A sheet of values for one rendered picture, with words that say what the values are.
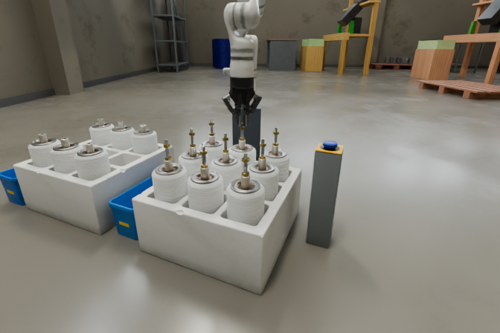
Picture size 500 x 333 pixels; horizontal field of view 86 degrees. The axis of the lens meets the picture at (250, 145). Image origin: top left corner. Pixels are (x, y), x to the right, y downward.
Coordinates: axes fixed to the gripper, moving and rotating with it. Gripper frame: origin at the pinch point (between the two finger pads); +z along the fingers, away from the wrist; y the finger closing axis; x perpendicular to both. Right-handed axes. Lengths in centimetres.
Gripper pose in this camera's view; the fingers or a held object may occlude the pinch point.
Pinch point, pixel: (242, 120)
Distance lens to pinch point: 88.4
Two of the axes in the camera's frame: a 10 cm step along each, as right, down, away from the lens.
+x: -3.3, -3.4, 8.8
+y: 9.4, -1.1, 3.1
